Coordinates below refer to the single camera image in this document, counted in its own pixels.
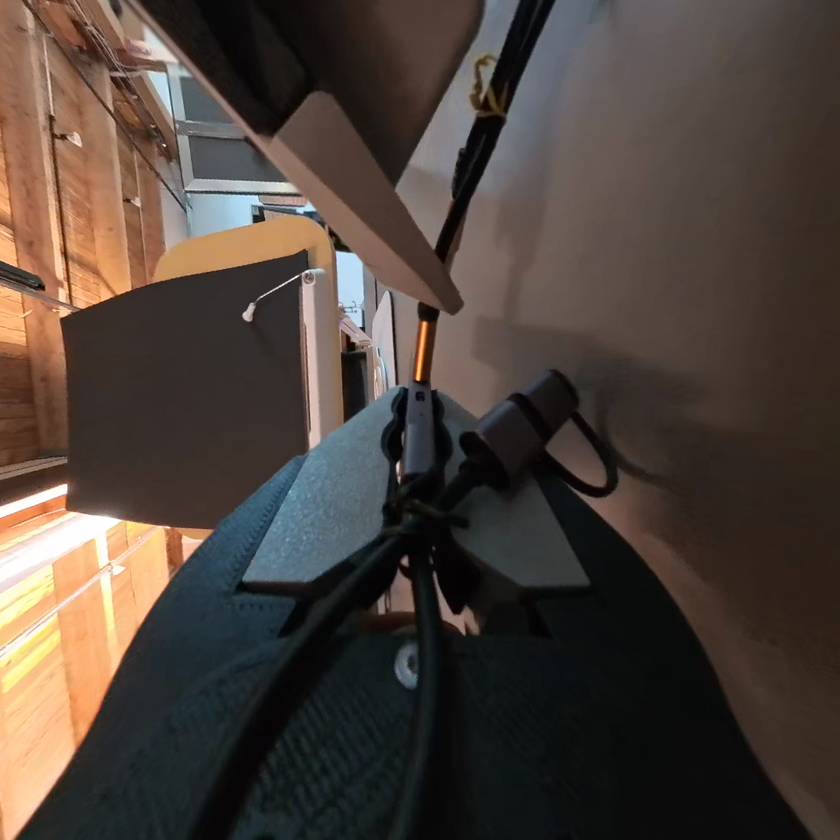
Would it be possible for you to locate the grey usb hub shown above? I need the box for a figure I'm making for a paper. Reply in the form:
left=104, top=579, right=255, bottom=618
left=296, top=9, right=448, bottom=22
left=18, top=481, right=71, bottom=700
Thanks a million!
left=399, top=384, right=442, bottom=485

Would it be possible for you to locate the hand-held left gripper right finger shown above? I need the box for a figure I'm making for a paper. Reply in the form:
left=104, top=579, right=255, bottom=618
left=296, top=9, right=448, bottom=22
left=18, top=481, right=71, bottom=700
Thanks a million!
left=433, top=390, right=592, bottom=614

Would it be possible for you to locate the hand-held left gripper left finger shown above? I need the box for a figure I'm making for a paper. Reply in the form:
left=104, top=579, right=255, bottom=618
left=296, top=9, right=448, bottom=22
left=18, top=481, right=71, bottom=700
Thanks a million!
left=241, top=387, right=404, bottom=592

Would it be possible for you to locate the grey framed panel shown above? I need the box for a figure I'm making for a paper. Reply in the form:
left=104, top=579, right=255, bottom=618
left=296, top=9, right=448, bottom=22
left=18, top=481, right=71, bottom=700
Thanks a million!
left=166, top=61, right=311, bottom=196

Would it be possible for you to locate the black hub cable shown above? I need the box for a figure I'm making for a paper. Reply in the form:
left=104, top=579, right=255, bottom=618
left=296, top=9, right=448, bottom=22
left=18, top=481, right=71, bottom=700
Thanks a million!
left=213, top=453, right=475, bottom=840

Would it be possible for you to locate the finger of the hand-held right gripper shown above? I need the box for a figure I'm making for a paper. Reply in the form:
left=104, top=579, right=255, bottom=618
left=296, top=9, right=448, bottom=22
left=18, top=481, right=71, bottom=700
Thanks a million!
left=271, top=91, right=465, bottom=317

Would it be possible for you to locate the grey metal hub plug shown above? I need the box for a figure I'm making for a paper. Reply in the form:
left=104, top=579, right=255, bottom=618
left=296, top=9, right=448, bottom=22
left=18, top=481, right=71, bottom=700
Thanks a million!
left=458, top=369, right=621, bottom=497

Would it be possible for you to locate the black usb-c cable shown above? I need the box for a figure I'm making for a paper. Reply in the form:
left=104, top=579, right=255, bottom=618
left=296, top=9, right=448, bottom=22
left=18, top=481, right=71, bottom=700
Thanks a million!
left=408, top=0, right=560, bottom=387

